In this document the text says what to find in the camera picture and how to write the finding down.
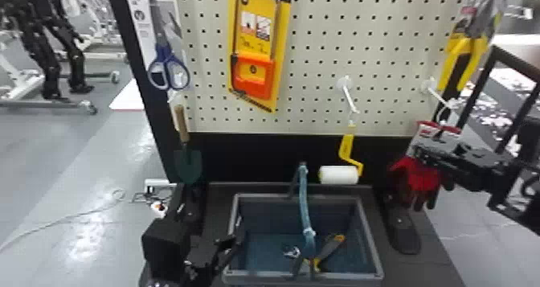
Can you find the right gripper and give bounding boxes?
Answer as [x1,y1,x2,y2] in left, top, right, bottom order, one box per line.
[414,140,466,178]

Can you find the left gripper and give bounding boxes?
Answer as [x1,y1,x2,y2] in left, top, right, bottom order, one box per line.
[184,227,247,287]

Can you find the red gloves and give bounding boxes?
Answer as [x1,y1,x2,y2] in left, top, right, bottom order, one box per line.
[387,119,464,212]

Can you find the green trowel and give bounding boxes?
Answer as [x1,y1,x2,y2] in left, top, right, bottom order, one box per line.
[173,104,204,187]

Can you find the yellow black pliers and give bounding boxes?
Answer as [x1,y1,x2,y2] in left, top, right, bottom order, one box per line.
[291,233,347,280]

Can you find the white power strip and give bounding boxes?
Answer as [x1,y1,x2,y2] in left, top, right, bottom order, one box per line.
[133,178,176,219]

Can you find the yellow paint roller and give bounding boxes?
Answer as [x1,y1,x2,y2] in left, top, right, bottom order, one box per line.
[317,124,365,186]

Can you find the yellow pliers on card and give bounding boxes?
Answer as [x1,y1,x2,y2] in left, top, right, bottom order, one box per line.
[436,0,509,93]

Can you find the blue basket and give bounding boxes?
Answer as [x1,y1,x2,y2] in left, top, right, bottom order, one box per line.
[221,192,385,287]

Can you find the white pegboard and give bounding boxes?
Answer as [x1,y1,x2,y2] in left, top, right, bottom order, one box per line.
[104,0,470,256]

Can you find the yellow hacksaw on card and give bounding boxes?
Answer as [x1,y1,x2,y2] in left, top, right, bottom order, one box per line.
[227,0,295,114]

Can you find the blue scissors on card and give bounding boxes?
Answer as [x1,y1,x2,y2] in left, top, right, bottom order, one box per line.
[123,0,192,92]

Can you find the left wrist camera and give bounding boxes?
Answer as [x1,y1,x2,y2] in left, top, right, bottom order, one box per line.
[141,218,193,282]

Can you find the blue handled tool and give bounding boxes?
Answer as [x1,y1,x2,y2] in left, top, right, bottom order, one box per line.
[295,162,317,261]

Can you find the white cable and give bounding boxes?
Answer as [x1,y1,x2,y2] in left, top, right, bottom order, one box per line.
[0,188,128,256]

